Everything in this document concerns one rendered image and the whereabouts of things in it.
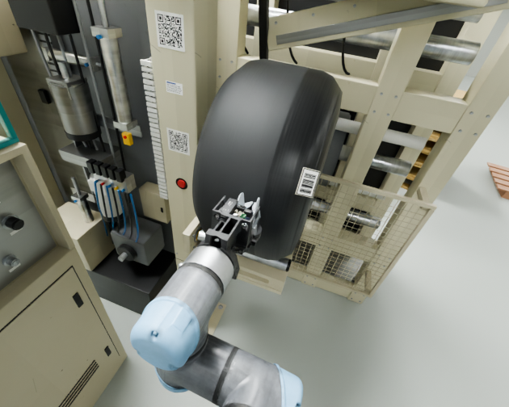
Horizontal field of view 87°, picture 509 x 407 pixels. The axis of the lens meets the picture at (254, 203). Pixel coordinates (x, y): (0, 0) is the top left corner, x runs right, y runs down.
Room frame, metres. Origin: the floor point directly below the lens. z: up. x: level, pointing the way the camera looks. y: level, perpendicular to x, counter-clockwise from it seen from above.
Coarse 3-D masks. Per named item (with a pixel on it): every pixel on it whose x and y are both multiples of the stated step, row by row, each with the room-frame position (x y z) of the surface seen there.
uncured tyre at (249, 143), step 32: (256, 64) 0.73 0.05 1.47; (288, 64) 0.78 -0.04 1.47; (224, 96) 0.62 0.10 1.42; (256, 96) 0.61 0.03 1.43; (288, 96) 0.61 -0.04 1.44; (320, 96) 0.63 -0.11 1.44; (224, 128) 0.55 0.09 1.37; (256, 128) 0.55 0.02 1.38; (288, 128) 0.54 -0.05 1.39; (320, 128) 0.56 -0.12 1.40; (224, 160) 0.51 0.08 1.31; (256, 160) 0.50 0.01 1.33; (288, 160) 0.50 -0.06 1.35; (320, 160) 0.53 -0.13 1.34; (192, 192) 0.54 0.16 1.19; (224, 192) 0.48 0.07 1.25; (256, 192) 0.47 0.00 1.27; (288, 192) 0.47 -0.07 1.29; (288, 224) 0.45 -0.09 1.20
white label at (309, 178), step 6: (306, 168) 0.49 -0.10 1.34; (306, 174) 0.49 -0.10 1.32; (312, 174) 0.49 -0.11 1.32; (318, 174) 0.49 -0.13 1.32; (300, 180) 0.48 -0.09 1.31; (306, 180) 0.48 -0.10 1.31; (312, 180) 0.49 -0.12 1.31; (300, 186) 0.47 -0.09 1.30; (306, 186) 0.48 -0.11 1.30; (312, 186) 0.48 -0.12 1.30; (300, 192) 0.47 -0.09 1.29; (306, 192) 0.47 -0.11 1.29; (312, 192) 0.48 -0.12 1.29
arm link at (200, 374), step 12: (204, 348) 0.15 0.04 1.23; (216, 348) 0.16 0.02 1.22; (228, 348) 0.16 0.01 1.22; (192, 360) 0.13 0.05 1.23; (204, 360) 0.14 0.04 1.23; (216, 360) 0.14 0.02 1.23; (156, 372) 0.13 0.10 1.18; (168, 372) 0.12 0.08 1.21; (180, 372) 0.12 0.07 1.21; (192, 372) 0.12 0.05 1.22; (204, 372) 0.13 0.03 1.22; (216, 372) 0.13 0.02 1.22; (168, 384) 0.12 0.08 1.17; (180, 384) 0.12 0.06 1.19; (192, 384) 0.11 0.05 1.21; (204, 384) 0.11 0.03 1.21; (216, 384) 0.12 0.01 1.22; (204, 396) 0.11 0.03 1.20
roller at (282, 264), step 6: (198, 234) 0.64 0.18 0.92; (204, 234) 0.64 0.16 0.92; (198, 240) 0.63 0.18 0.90; (252, 258) 0.58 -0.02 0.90; (258, 258) 0.58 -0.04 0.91; (282, 258) 0.58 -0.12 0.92; (288, 258) 0.59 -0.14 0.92; (270, 264) 0.57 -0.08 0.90; (276, 264) 0.57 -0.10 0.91; (282, 264) 0.57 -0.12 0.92; (288, 264) 0.57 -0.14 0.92; (282, 270) 0.56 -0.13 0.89
